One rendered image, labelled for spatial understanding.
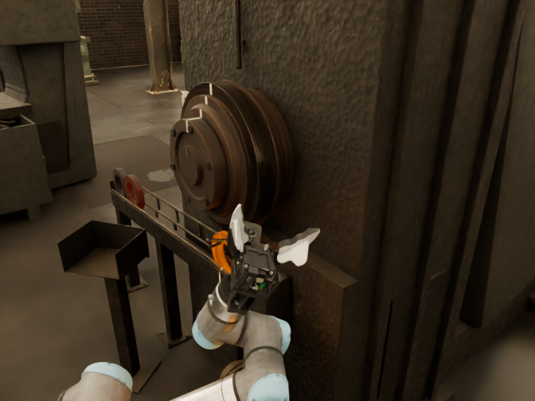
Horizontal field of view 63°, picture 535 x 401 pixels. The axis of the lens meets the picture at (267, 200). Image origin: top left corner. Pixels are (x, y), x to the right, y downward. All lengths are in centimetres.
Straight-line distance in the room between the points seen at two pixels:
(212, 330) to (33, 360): 167
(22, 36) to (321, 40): 289
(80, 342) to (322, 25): 194
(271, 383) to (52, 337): 187
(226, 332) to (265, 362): 10
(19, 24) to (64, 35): 31
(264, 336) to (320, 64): 67
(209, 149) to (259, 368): 61
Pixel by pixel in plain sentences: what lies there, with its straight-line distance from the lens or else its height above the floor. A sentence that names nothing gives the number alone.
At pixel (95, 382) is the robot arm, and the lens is 109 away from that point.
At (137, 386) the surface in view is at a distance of 218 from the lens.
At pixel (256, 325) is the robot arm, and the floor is 97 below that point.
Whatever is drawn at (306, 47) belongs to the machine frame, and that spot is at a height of 146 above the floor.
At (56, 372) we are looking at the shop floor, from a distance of 237.
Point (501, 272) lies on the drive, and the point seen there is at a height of 55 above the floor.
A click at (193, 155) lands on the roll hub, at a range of 128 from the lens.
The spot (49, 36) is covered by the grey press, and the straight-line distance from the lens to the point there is 383.
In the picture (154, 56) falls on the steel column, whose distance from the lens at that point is 819.
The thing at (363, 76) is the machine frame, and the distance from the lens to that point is 106.
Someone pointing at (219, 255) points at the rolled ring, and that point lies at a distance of 159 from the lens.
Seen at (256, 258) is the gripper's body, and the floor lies 116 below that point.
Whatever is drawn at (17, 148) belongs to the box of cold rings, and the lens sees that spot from 364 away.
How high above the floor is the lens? 157
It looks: 25 degrees down
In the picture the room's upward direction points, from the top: straight up
